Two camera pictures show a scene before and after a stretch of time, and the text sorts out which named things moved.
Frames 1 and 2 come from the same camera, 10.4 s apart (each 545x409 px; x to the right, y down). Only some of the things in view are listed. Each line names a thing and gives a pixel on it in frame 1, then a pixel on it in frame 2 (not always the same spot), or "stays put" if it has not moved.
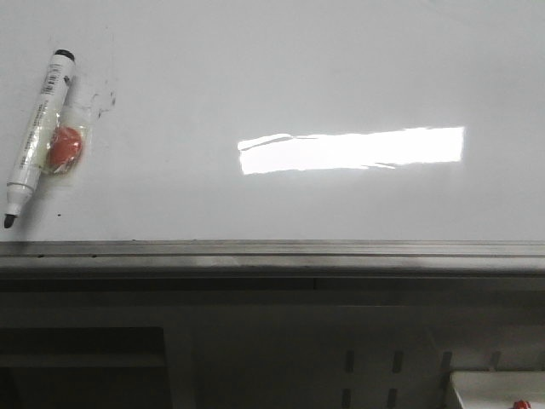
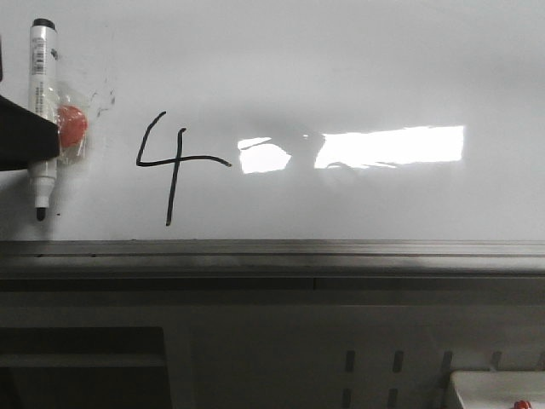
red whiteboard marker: [522, 405] stays put
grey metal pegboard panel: [361, 356] stays put
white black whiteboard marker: [25, 169] -> [43, 100]
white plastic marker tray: [499, 389] stays put
